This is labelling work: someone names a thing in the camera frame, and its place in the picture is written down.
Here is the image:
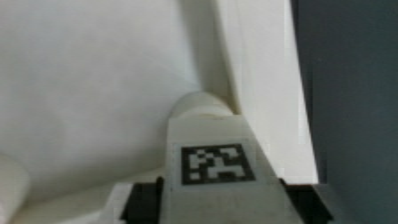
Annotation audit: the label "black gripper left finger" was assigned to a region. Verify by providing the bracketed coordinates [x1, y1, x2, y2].
[120, 177, 163, 224]

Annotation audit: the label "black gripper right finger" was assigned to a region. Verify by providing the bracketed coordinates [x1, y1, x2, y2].
[278, 179, 333, 224]

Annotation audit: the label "white leg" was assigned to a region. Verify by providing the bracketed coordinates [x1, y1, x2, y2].
[159, 92, 303, 224]

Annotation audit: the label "white square table top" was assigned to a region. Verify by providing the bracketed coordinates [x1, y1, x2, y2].
[0, 0, 317, 224]

